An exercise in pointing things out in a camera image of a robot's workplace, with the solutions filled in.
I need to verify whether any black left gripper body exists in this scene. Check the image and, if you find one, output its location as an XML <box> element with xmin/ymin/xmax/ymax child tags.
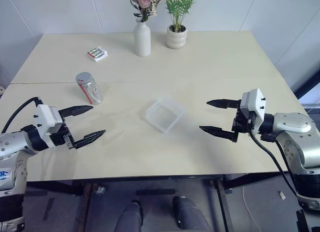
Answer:
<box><xmin>49</xmin><ymin>111</ymin><xmax>77</xmax><ymax>150</ymax></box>

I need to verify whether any green leafy plant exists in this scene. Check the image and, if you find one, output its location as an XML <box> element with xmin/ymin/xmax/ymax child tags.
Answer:
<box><xmin>163</xmin><ymin>0</ymin><xmax>197</xmax><ymax>33</ymax></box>

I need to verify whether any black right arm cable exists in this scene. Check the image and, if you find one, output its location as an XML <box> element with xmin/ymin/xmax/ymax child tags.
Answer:
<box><xmin>248</xmin><ymin>130</ymin><xmax>301</xmax><ymax>196</ymax></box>

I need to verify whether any dark slanted metal post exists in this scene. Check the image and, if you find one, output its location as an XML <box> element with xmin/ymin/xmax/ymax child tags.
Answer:
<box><xmin>290</xmin><ymin>66</ymin><xmax>320</xmax><ymax>100</ymax></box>

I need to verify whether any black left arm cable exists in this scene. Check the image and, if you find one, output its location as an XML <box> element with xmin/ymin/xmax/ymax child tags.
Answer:
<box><xmin>0</xmin><ymin>97</ymin><xmax>44</xmax><ymax>134</ymax></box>

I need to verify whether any dried pink flower bouquet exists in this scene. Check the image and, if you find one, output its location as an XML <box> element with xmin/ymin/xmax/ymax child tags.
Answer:
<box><xmin>129</xmin><ymin>0</ymin><xmax>168</xmax><ymax>24</ymax></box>

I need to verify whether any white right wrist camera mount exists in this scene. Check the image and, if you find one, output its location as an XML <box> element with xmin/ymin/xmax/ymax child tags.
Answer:
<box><xmin>239</xmin><ymin>88</ymin><xmax>267</xmax><ymax>129</ymax></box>

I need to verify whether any dark grey rounded shape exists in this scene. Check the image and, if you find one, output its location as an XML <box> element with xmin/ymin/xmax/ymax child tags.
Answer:
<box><xmin>172</xmin><ymin>195</ymin><xmax>214</xmax><ymax>232</ymax></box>
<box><xmin>116</xmin><ymin>200</ymin><xmax>145</xmax><ymax>232</ymax></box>

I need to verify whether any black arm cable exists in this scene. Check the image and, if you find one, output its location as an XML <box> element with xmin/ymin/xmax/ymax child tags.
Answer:
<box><xmin>248</xmin><ymin>130</ymin><xmax>301</xmax><ymax>196</ymax></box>
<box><xmin>0</xmin><ymin>97</ymin><xmax>44</xmax><ymax>134</ymax></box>

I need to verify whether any clear plastic tray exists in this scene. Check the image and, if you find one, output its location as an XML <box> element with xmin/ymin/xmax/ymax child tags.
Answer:
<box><xmin>144</xmin><ymin>97</ymin><xmax>187</xmax><ymax>134</ymax></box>

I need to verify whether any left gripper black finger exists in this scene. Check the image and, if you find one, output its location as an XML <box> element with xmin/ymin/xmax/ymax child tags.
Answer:
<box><xmin>58</xmin><ymin>105</ymin><xmax>95</xmax><ymax>120</ymax></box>
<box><xmin>73</xmin><ymin>129</ymin><xmax>107</xmax><ymax>150</ymax></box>

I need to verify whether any thin white floor cable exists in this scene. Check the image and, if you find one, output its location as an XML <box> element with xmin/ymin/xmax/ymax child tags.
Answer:
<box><xmin>240</xmin><ymin>185</ymin><xmax>254</xmax><ymax>223</ymax></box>

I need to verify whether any cream ribbed plant pot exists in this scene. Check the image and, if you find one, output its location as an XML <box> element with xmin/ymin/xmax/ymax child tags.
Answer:
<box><xmin>166</xmin><ymin>24</ymin><xmax>189</xmax><ymax>50</ymax></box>

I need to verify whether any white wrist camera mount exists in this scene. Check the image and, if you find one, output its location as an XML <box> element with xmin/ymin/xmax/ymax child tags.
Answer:
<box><xmin>32</xmin><ymin>104</ymin><xmax>64</xmax><ymax>150</ymax></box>
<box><xmin>239</xmin><ymin>88</ymin><xmax>267</xmax><ymax>129</ymax></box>

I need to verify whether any white ceramic vase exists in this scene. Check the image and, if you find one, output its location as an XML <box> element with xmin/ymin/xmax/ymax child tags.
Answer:
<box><xmin>132</xmin><ymin>18</ymin><xmax>152</xmax><ymax>58</ymax></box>

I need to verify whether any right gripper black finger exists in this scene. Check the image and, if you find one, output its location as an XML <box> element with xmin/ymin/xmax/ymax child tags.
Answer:
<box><xmin>205</xmin><ymin>98</ymin><xmax>242</xmax><ymax>110</ymax></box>
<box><xmin>199</xmin><ymin>125</ymin><xmax>239</xmax><ymax>143</ymax></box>

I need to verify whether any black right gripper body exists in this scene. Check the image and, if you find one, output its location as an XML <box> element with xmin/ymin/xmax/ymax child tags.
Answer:
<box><xmin>231</xmin><ymin>106</ymin><xmax>258</xmax><ymax>138</ymax></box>

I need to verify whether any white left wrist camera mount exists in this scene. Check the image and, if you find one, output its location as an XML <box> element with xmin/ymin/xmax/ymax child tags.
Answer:
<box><xmin>32</xmin><ymin>104</ymin><xmax>64</xmax><ymax>150</ymax></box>

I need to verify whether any grey lid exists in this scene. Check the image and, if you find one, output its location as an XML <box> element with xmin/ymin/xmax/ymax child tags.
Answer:
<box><xmin>75</xmin><ymin>72</ymin><xmax>93</xmax><ymax>85</ymax></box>

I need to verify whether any black metal table frame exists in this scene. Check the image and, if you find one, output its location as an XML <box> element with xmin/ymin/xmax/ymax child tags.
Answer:
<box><xmin>26</xmin><ymin>172</ymin><xmax>295</xmax><ymax>232</ymax></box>

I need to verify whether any battery pack in white card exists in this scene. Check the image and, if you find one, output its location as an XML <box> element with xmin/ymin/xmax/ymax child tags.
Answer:
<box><xmin>86</xmin><ymin>46</ymin><xmax>109</xmax><ymax>63</ymax></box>

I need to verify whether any black floor tape strip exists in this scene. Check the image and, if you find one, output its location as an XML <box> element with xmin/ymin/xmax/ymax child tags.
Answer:
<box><xmin>43</xmin><ymin>197</ymin><xmax>56</xmax><ymax>221</ymax></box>

